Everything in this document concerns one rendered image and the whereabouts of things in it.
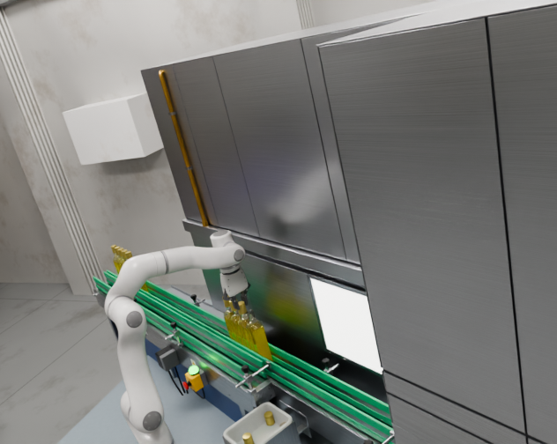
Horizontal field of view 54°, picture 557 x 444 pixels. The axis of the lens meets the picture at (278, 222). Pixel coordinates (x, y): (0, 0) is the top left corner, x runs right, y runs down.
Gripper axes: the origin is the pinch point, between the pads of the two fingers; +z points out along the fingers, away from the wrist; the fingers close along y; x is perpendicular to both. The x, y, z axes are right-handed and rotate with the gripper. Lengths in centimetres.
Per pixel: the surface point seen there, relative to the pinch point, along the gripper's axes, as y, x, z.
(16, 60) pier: -61, -430, -127
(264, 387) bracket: 9.6, 18.3, 28.2
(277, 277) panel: -12.1, 13.3, -9.2
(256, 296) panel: -12.3, -6.7, 5.3
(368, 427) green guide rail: 4, 69, 25
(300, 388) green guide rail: 4.0, 35.0, 24.8
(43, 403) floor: 59, -256, 134
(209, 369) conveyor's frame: 15.1, -16.5, 30.6
